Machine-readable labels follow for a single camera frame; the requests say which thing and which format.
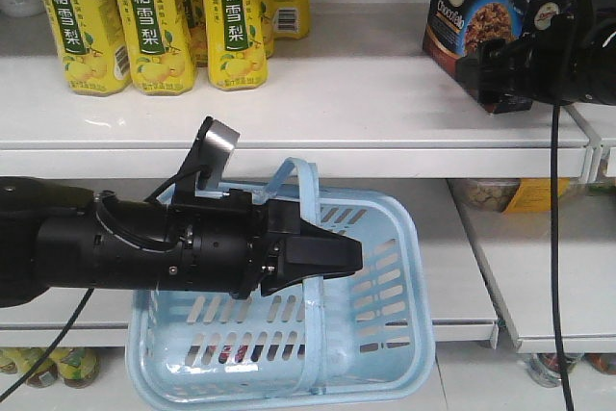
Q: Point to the yellow pear drink bottle middle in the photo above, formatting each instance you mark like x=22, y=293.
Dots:
x=158, y=42

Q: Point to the light blue plastic basket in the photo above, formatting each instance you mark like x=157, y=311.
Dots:
x=360, y=338

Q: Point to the yellow pear drink bottle left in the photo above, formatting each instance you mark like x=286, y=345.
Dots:
x=90, y=45

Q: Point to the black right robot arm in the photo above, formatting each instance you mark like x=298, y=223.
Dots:
x=600, y=58

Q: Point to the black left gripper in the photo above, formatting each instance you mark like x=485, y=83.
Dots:
x=232, y=245

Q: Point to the yellow pear drink bottle right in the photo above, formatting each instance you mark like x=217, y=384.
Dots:
x=236, y=54

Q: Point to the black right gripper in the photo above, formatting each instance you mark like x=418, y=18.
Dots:
x=547, y=66

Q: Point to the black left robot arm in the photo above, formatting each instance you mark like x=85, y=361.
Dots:
x=54, y=235

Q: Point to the yellow biscuit pack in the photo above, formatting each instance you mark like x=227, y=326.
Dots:
x=504, y=195

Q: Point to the white supermarket shelf unit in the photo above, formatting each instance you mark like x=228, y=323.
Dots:
x=358, y=97

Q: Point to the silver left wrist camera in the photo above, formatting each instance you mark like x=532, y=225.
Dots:
x=214, y=144

